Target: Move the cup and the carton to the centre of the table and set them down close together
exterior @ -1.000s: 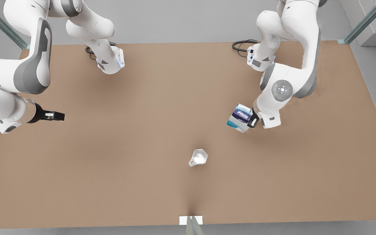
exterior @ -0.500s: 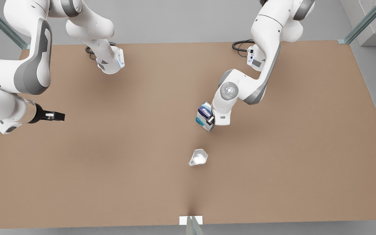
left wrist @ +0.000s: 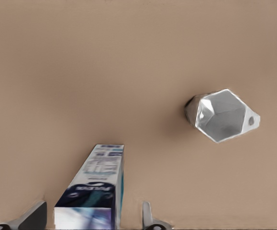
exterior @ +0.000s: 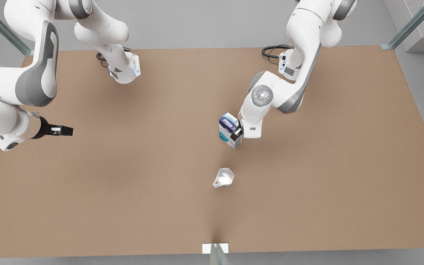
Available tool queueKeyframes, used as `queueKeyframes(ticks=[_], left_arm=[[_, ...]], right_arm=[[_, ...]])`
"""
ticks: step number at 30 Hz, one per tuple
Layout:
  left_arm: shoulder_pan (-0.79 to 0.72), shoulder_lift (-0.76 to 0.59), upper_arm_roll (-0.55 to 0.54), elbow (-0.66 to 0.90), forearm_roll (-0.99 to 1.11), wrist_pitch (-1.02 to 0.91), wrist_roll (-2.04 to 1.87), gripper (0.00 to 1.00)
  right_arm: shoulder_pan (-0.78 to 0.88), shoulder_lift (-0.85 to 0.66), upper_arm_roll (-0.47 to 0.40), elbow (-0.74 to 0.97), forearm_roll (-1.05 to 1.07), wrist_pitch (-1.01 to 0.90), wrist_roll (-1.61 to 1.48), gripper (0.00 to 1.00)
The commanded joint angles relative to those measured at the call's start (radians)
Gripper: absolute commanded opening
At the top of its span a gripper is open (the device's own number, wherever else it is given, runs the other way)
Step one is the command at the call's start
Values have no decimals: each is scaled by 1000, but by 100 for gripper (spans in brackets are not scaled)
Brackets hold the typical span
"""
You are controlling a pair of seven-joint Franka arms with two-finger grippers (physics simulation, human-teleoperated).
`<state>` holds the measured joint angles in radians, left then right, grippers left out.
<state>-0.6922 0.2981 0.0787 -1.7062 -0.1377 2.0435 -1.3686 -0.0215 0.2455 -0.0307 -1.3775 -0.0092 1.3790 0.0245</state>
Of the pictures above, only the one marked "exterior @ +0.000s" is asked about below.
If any blue and white carton box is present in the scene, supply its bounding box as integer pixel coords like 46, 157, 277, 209
219, 112, 243, 149

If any small white cup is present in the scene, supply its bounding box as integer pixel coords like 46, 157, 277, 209
213, 167, 235, 188

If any black cable loop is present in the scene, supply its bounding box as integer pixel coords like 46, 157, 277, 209
261, 44, 293, 65
96, 47, 132, 68

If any silver frame post with foot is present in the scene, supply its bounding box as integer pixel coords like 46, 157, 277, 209
202, 243, 230, 265

